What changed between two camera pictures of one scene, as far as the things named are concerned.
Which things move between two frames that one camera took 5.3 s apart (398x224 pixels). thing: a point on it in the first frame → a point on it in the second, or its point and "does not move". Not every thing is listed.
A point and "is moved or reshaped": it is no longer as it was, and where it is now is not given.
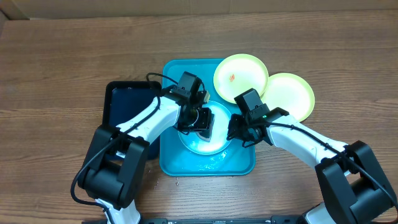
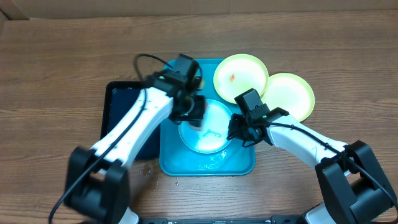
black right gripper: x=236 y=134 does not move
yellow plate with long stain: x=290 y=93 does not move
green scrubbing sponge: x=205 y=135 is moved or reshaped
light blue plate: x=219 y=134 does not move
